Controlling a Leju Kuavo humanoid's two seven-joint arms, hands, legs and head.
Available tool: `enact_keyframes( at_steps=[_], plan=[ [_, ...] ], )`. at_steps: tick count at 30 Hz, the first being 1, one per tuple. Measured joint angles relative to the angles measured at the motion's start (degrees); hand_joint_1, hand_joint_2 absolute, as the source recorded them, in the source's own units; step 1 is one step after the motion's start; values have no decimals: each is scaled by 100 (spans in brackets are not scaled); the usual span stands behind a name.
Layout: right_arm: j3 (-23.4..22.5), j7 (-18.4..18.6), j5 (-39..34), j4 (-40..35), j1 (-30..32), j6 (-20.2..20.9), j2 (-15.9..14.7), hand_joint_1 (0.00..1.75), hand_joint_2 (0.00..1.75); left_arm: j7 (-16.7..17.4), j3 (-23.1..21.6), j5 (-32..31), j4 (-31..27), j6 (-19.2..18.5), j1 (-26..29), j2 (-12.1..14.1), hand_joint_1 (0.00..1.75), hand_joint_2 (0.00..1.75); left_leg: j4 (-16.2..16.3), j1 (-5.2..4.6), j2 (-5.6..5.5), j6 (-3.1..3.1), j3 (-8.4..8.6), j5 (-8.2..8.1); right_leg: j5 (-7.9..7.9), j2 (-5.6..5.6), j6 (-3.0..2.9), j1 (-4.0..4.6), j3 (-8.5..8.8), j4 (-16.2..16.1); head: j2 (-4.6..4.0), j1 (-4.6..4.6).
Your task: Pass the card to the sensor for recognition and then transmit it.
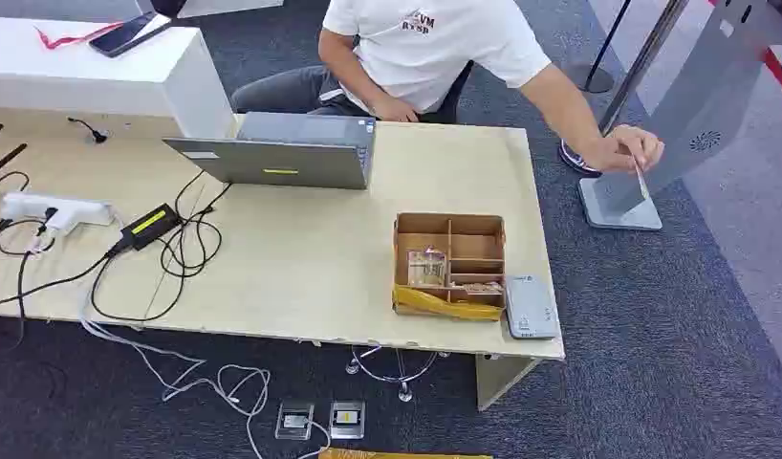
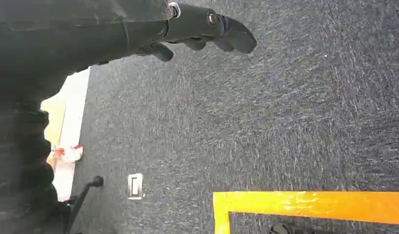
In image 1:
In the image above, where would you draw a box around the pale card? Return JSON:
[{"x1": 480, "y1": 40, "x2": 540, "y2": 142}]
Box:
[{"x1": 630, "y1": 155, "x2": 651, "y2": 202}]

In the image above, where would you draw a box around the card in clear sleeve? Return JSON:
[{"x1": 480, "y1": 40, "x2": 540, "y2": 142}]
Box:
[{"x1": 405, "y1": 247, "x2": 448, "y2": 288}]

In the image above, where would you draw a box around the wooden card box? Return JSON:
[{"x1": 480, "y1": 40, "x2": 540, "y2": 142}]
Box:
[{"x1": 392, "y1": 211, "x2": 508, "y2": 323}]

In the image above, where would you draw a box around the person's right hand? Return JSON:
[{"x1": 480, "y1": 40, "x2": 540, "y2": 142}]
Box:
[{"x1": 368, "y1": 93, "x2": 422, "y2": 124}]

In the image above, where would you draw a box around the person's hand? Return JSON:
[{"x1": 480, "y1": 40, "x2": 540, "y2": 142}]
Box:
[
  {"x1": 368, "y1": 93, "x2": 422, "y2": 124},
  {"x1": 583, "y1": 123, "x2": 665, "y2": 176}
]

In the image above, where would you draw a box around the grey laptop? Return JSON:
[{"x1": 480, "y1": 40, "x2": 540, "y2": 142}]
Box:
[{"x1": 163, "y1": 112, "x2": 378, "y2": 191}]

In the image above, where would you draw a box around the chrome chair base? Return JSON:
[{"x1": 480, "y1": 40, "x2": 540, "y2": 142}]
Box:
[{"x1": 344, "y1": 344, "x2": 441, "y2": 404}]

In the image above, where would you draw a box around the grey card reader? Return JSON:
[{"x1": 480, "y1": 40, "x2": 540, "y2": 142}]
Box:
[{"x1": 504, "y1": 273, "x2": 562, "y2": 341}]

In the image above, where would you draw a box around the person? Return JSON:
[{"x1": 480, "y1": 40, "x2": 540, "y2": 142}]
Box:
[{"x1": 230, "y1": 0, "x2": 665, "y2": 179}]

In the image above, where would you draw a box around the person's shoe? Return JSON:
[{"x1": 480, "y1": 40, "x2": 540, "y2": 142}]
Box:
[{"x1": 557, "y1": 140, "x2": 603, "y2": 179}]

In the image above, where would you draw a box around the yellow flat object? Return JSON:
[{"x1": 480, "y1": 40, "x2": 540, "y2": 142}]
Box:
[{"x1": 317, "y1": 446, "x2": 495, "y2": 459}]

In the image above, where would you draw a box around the black power adapter yellow label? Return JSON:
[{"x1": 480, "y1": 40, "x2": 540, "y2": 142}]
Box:
[{"x1": 119, "y1": 203, "x2": 184, "y2": 252}]

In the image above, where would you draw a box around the person's left hand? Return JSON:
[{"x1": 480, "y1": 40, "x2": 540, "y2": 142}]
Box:
[{"x1": 583, "y1": 123, "x2": 665, "y2": 176}]

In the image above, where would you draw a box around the black stanchion pole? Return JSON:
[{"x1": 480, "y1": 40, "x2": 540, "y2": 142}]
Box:
[{"x1": 576, "y1": 0, "x2": 634, "y2": 96}]

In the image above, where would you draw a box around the small white cabinet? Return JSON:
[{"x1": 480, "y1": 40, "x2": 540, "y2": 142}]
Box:
[{"x1": 136, "y1": 0, "x2": 285, "y2": 19}]

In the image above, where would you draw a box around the chrome slanted pole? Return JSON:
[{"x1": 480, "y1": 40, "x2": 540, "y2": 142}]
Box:
[{"x1": 597, "y1": 0, "x2": 691, "y2": 138}]

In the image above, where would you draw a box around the black smartphone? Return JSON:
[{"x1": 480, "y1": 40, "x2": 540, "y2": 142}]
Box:
[{"x1": 88, "y1": 11, "x2": 174, "y2": 59}]

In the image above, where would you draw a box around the grey kiosk stand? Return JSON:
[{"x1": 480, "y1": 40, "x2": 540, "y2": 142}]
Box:
[{"x1": 577, "y1": 0, "x2": 782, "y2": 232}]

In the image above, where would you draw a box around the white power strip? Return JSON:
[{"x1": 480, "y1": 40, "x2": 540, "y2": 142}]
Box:
[{"x1": 0, "y1": 191, "x2": 118, "y2": 237}]

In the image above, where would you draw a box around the large white cabinet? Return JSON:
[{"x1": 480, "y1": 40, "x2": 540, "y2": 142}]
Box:
[{"x1": 0, "y1": 15, "x2": 238, "y2": 140}]

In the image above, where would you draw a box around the long dark rod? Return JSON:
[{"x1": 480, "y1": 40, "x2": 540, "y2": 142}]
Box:
[{"x1": 0, "y1": 142, "x2": 30, "y2": 181}]

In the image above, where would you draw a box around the black adapter output cable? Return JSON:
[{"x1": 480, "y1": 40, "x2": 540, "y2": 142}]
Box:
[{"x1": 90, "y1": 169, "x2": 234, "y2": 323}]

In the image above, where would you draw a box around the white cable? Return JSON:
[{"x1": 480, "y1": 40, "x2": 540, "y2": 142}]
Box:
[{"x1": 77, "y1": 278, "x2": 333, "y2": 459}]

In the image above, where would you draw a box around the short black plug cable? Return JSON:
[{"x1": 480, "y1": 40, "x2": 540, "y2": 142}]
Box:
[{"x1": 66, "y1": 116, "x2": 111, "y2": 145}]

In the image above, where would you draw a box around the black adapter mains cable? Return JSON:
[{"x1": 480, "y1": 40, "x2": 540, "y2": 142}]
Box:
[{"x1": 0, "y1": 243, "x2": 123, "y2": 308}]

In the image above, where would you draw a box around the red lanyard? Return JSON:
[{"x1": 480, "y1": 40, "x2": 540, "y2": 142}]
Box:
[{"x1": 34, "y1": 22, "x2": 125, "y2": 52}]

